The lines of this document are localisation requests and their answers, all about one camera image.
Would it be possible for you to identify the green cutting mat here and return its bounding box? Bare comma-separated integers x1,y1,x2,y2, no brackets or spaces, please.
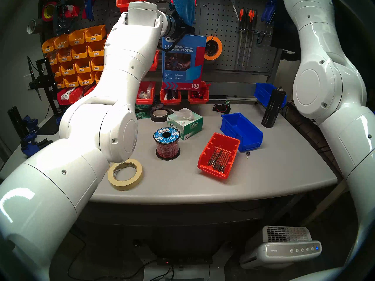
135,104,153,120

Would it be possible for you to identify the blue plastic storage bin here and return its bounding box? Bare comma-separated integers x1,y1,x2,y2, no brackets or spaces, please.
254,83,287,108
221,112,263,153

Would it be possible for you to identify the orange black screwdriver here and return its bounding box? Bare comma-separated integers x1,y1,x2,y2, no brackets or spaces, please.
248,10,256,68
245,10,252,69
238,9,246,70

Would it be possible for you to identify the white air purifier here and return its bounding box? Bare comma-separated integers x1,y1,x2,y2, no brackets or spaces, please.
240,225,322,269

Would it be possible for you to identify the blue bar clamp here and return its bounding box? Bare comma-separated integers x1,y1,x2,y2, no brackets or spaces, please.
8,106,38,143
21,138,54,158

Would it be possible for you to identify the black tape roll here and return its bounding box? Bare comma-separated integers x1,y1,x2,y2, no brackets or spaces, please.
150,108,173,123

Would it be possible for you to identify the red yellow tape roll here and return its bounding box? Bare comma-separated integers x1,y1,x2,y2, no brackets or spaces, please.
42,2,57,22

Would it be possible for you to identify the orange tape roll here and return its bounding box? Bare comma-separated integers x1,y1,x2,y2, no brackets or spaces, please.
204,36,223,61

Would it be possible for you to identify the black helping hand stand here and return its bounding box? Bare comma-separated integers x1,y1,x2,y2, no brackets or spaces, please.
27,56,59,117

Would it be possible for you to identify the circuit board with battery holder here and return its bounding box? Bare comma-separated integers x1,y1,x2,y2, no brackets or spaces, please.
212,101,232,114

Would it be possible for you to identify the blue red towel box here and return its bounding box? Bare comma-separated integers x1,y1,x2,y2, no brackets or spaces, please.
162,35,207,90

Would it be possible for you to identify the green white tissue box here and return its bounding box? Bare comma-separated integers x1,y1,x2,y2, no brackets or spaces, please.
168,108,203,141

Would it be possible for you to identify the blue microfibre shop towel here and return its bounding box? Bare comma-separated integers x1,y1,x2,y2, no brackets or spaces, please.
171,0,196,27

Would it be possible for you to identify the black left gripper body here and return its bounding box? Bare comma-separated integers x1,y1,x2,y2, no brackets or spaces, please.
174,14,195,35

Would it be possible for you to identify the grey perforated pegboard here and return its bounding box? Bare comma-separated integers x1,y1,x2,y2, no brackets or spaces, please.
202,0,283,76

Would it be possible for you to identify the red white tape roll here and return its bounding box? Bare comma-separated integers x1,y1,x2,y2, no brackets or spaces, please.
60,5,79,19

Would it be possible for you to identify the beige masking tape roll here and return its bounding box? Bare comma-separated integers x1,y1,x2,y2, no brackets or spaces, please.
108,159,143,191

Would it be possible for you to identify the black power strip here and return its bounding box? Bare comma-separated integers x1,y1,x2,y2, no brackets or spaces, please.
157,256,213,268

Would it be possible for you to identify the red wire spool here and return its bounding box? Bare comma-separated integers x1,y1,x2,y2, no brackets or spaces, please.
153,127,181,161

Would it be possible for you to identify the black cylindrical bottle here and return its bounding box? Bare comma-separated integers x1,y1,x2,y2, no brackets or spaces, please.
262,87,287,128

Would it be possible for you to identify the grey duct tape roll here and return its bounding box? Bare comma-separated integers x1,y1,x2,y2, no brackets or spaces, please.
27,18,44,35

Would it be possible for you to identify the red plastic storage bin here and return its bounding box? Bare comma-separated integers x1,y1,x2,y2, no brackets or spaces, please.
197,133,241,180

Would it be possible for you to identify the metal tool holder rail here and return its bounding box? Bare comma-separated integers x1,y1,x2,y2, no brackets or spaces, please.
237,30,276,36

